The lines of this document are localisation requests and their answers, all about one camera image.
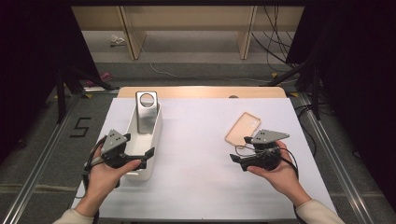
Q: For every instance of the grey phone case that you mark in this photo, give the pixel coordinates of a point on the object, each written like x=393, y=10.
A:
x=146, y=119

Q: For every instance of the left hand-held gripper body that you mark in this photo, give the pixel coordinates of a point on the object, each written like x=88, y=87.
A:
x=113, y=143

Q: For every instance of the person's left hand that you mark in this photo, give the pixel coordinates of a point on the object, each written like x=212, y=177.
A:
x=101, y=183

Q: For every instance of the beige phone case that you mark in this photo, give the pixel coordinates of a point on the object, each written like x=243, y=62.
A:
x=241, y=129

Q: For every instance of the pink packet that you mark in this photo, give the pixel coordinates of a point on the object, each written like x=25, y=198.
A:
x=106, y=76

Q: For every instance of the white rectangular container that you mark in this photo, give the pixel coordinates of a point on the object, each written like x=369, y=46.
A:
x=140, y=147

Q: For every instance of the person's right hand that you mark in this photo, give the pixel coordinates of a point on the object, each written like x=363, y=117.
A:
x=286, y=179

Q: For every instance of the black tripod stand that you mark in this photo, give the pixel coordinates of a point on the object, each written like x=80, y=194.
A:
x=316, y=93
x=60, y=93

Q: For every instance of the light wooden table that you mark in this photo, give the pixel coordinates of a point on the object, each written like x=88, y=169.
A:
x=186, y=92

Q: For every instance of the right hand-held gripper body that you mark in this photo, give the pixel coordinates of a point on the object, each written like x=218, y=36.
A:
x=267, y=158

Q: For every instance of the black curtain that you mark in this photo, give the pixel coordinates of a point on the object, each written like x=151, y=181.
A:
x=358, y=77
x=28, y=62

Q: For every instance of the metal floor rail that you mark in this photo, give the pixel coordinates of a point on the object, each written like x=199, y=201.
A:
x=37, y=168
x=339, y=168

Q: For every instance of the white table sheet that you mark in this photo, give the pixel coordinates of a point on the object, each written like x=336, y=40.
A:
x=193, y=140

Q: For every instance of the crumpled white paper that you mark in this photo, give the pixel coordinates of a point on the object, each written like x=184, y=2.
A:
x=116, y=39

